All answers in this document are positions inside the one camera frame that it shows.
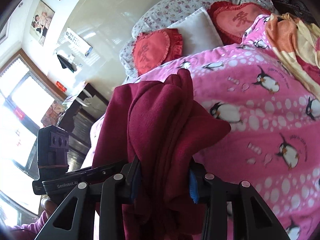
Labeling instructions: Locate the dark red fleece garment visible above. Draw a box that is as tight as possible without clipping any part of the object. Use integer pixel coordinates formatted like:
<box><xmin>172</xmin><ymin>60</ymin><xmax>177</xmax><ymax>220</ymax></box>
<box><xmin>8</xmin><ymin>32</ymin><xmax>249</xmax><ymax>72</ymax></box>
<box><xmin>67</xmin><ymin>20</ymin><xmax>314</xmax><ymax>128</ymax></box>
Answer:
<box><xmin>83</xmin><ymin>69</ymin><xmax>231</xmax><ymax>239</ymax></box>

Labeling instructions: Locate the pink sleeve left forearm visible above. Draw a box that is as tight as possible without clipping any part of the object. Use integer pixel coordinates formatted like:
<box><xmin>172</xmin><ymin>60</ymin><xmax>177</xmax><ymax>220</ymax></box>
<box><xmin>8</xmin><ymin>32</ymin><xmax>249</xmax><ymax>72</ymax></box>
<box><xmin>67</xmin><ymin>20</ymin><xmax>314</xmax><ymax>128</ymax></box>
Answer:
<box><xmin>7</xmin><ymin>211</ymin><xmax>48</xmax><ymax>240</ymax></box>

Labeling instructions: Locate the pink penguin blanket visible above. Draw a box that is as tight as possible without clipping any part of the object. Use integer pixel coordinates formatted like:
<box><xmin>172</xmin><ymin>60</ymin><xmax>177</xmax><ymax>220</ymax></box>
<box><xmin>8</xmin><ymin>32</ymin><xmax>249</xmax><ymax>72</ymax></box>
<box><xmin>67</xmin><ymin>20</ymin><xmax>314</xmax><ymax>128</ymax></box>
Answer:
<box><xmin>130</xmin><ymin>15</ymin><xmax>319</xmax><ymax>239</ymax></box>

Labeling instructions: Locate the white square pillow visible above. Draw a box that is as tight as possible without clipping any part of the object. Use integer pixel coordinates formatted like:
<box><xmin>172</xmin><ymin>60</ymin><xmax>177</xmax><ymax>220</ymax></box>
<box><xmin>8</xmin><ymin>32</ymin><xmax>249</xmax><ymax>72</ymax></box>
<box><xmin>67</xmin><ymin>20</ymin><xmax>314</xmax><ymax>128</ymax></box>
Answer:
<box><xmin>167</xmin><ymin>7</ymin><xmax>223</xmax><ymax>56</ymax></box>

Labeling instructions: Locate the framed wedding photo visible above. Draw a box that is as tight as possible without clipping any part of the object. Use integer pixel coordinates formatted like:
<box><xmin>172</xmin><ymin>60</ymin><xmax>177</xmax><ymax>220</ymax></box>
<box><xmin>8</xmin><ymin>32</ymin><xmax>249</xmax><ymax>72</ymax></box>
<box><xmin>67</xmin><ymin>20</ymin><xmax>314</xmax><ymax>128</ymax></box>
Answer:
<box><xmin>29</xmin><ymin>0</ymin><xmax>55</xmax><ymax>46</ymax></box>

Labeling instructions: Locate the orange floral blanket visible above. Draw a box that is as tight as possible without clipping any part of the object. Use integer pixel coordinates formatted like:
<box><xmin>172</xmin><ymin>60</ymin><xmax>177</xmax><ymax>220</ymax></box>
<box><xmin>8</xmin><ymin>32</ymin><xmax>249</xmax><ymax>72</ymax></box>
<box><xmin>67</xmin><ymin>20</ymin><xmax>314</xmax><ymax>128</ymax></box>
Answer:
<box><xmin>265</xmin><ymin>13</ymin><xmax>319</xmax><ymax>99</ymax></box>

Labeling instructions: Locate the window with wooden frame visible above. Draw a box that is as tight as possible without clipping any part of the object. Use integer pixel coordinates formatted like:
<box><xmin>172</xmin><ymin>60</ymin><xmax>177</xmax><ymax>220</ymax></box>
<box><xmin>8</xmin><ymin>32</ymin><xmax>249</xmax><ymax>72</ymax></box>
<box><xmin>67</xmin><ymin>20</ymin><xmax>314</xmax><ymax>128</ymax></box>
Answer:
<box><xmin>1</xmin><ymin>49</ymin><xmax>66</xmax><ymax>224</ymax></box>

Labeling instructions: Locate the right red heart pillow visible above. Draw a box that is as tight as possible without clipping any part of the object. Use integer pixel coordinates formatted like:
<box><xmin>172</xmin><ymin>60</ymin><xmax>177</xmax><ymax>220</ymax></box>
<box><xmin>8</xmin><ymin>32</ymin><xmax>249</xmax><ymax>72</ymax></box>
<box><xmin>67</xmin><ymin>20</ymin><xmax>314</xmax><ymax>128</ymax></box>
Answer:
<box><xmin>207</xmin><ymin>1</ymin><xmax>271</xmax><ymax>45</ymax></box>

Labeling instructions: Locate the wall calendar poster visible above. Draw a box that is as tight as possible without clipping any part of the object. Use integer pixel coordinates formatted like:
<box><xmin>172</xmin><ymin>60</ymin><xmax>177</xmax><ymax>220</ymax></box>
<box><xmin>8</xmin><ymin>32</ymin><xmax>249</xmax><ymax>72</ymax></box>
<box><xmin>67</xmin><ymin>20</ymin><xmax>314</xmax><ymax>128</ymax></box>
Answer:
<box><xmin>64</xmin><ymin>27</ymin><xmax>93</xmax><ymax>57</ymax></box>

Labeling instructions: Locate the person's left hand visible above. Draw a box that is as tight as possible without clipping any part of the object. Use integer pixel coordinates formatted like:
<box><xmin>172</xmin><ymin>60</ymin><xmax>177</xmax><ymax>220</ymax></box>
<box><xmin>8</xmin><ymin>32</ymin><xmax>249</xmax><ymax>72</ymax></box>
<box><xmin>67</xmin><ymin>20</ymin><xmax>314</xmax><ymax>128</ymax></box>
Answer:
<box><xmin>41</xmin><ymin>197</ymin><xmax>57</xmax><ymax>217</ymax></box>

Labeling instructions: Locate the red heart pillow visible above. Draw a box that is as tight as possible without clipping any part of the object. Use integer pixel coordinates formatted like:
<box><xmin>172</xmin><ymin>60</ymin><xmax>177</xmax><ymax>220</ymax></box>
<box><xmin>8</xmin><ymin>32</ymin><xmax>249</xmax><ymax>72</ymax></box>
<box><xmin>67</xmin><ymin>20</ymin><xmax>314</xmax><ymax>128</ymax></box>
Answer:
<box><xmin>207</xmin><ymin>1</ymin><xmax>271</xmax><ymax>45</ymax></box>
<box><xmin>132</xmin><ymin>28</ymin><xmax>183</xmax><ymax>75</ymax></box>

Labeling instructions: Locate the floral bed sheet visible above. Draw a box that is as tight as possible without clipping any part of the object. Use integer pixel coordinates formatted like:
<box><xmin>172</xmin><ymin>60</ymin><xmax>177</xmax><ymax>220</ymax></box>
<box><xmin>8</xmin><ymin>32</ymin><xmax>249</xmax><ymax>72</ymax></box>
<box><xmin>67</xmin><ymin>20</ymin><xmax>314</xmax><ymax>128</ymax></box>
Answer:
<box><xmin>119</xmin><ymin>0</ymin><xmax>277</xmax><ymax>78</ymax></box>

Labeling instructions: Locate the left red heart pillow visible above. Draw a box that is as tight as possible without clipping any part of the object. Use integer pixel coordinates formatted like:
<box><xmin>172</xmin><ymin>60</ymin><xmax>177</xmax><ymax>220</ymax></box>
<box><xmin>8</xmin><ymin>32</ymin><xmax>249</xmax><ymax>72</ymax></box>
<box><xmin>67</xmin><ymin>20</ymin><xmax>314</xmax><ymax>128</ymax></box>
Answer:
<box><xmin>132</xmin><ymin>28</ymin><xmax>183</xmax><ymax>75</ymax></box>

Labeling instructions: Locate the dark wooden desk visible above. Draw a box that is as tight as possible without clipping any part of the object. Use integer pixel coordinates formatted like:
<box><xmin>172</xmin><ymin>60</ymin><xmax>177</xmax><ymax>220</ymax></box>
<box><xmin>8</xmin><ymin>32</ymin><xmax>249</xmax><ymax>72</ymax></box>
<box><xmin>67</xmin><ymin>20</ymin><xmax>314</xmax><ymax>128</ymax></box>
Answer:
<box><xmin>41</xmin><ymin>82</ymin><xmax>111</xmax><ymax>173</ymax></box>

